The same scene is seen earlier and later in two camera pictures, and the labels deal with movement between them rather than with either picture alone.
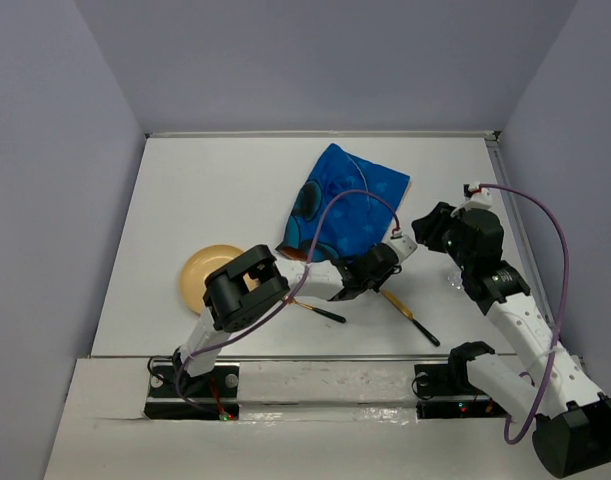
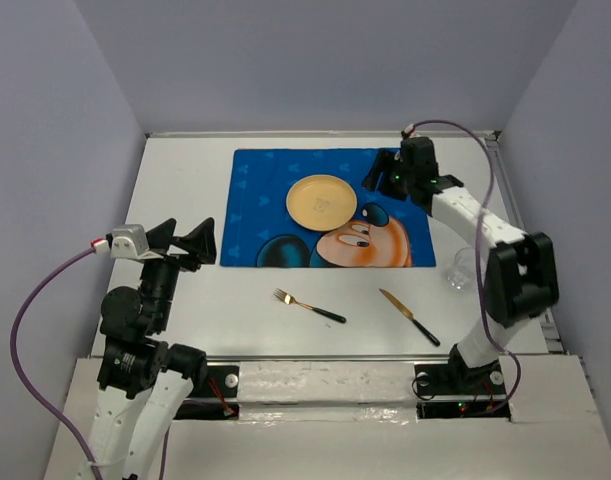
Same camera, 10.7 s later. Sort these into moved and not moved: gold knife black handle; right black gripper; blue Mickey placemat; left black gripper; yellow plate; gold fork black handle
Moved: left black gripper; yellow plate; blue Mickey placemat; right black gripper
Not moved: gold fork black handle; gold knife black handle
